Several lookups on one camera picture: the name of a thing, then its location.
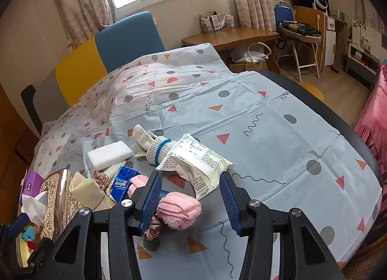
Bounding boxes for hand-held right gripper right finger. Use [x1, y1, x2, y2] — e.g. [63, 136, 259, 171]
[219, 171, 345, 280]

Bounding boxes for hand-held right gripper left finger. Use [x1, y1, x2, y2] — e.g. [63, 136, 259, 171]
[29, 171, 164, 280]

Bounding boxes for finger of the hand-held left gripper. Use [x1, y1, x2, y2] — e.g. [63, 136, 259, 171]
[0, 214, 31, 241]

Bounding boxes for blue plush toy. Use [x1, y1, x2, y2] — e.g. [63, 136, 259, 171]
[21, 226, 38, 250]

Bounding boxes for pink fuzzy sock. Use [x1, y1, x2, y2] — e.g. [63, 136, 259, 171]
[130, 174, 202, 231]

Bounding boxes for gold tin box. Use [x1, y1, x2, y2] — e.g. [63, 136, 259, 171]
[16, 169, 91, 268]

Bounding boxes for white plastic packet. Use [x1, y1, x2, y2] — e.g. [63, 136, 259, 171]
[157, 133, 238, 200]

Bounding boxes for white sponge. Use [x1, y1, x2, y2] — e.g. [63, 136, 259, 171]
[87, 140, 134, 169]

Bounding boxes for beige gauze cloth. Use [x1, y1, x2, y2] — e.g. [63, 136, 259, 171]
[69, 171, 115, 211]

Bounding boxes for white tissue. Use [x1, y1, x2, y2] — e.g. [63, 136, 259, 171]
[21, 191, 49, 226]

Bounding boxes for blue tissue pack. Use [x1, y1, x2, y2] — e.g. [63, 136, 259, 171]
[108, 165, 142, 202]

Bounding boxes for rolled white socks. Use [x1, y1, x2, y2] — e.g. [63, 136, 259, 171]
[132, 125, 174, 166]

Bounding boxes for purple tissue box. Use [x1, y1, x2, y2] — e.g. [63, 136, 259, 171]
[21, 171, 45, 205]

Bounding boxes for patterned white tablecloth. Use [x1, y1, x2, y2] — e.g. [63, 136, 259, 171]
[30, 43, 383, 280]

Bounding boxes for round wooden stool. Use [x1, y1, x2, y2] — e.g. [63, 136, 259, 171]
[298, 82, 324, 102]

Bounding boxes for grey yellow blue sofa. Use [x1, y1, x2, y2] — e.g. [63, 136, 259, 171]
[21, 11, 165, 136]

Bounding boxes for wooden desk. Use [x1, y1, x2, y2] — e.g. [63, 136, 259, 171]
[181, 25, 280, 72]

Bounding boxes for pink bed skirt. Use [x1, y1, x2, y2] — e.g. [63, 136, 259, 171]
[354, 63, 387, 184]

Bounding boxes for clear desk organizer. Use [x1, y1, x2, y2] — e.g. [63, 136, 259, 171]
[199, 11, 236, 32]

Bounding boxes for white cabinet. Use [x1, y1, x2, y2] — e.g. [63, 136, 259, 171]
[323, 14, 347, 67]

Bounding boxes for dark bag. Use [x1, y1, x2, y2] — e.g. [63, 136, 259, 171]
[278, 21, 322, 40]

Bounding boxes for low shelf unit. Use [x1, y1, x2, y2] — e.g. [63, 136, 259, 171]
[345, 19, 381, 87]

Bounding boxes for blue folding chair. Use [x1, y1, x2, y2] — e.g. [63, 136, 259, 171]
[274, 0, 321, 83]

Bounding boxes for wooden board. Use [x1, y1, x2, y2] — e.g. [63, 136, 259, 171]
[292, 5, 325, 66]

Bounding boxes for starfish print curtain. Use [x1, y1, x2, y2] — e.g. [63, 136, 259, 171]
[50, 0, 115, 48]

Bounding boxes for white round fan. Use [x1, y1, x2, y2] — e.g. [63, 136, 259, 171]
[313, 0, 329, 15]

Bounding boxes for white handled basket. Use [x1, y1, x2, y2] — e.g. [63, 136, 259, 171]
[228, 42, 273, 73]

